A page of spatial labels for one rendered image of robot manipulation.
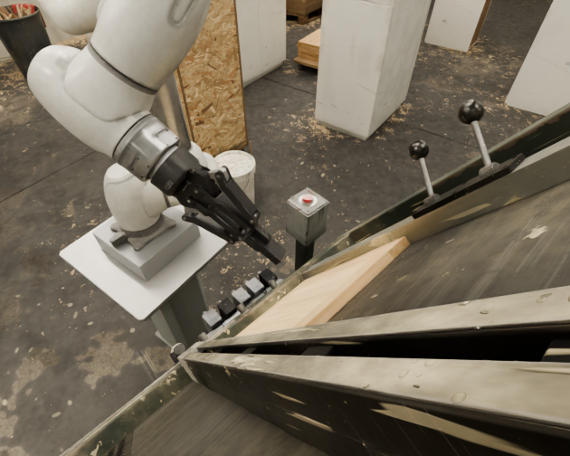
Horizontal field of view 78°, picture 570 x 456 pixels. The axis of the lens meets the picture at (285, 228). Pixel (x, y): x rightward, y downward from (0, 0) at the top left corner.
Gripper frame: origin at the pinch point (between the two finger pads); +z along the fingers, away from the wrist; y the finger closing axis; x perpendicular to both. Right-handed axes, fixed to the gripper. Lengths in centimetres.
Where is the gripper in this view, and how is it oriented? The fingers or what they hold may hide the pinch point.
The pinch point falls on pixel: (265, 244)
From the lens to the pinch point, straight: 59.0
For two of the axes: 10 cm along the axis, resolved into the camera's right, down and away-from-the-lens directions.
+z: 7.5, 6.3, 2.0
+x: 2.8, -5.7, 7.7
